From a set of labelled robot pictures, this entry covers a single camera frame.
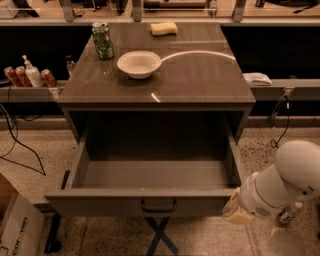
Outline grey top drawer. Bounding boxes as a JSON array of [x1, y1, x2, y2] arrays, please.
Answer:
[[46, 113, 243, 217]]

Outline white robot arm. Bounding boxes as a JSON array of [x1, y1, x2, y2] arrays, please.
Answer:
[[222, 140, 320, 224]]

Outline clear plastic bottle on floor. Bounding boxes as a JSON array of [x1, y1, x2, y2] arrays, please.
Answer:
[[278, 202, 303, 225]]

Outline blue tape cross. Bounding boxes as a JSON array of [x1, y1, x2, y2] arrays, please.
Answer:
[[145, 217, 179, 256]]

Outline grey wooden cabinet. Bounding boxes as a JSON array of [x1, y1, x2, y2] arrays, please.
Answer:
[[58, 22, 255, 139]]

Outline white folded cloth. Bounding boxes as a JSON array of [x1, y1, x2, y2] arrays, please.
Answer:
[[243, 72, 272, 86]]

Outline white bowl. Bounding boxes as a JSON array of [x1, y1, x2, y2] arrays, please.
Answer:
[[117, 51, 162, 79]]

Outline yellow sponge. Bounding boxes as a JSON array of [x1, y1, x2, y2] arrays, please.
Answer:
[[150, 22, 178, 36]]

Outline cardboard box with logo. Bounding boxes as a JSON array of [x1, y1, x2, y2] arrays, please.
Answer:
[[0, 174, 45, 256]]

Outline small dark bottle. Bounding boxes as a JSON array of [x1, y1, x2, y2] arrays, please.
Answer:
[[66, 55, 76, 76]]

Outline green soda can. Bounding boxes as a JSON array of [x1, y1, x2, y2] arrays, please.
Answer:
[[92, 22, 114, 60]]

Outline red soda can right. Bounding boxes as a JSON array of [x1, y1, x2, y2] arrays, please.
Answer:
[[41, 69, 57, 87]]

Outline red soda can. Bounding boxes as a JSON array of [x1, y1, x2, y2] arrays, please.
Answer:
[[15, 66, 32, 87], [41, 69, 57, 87], [4, 66, 22, 86]]

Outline white pump bottle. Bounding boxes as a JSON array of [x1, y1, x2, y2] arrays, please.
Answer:
[[22, 55, 44, 88]]

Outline red soda can middle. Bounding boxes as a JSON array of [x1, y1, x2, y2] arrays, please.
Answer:
[[15, 66, 32, 87]]

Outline red soda can left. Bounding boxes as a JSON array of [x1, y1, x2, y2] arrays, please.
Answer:
[[4, 66, 22, 86]]

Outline black cable right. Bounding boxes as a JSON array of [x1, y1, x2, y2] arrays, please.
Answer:
[[269, 94, 292, 150]]

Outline black drawer handle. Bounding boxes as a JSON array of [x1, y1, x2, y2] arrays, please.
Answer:
[[141, 199, 177, 214]]

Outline black floor cable left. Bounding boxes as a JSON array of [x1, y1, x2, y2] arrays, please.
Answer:
[[0, 103, 47, 177]]

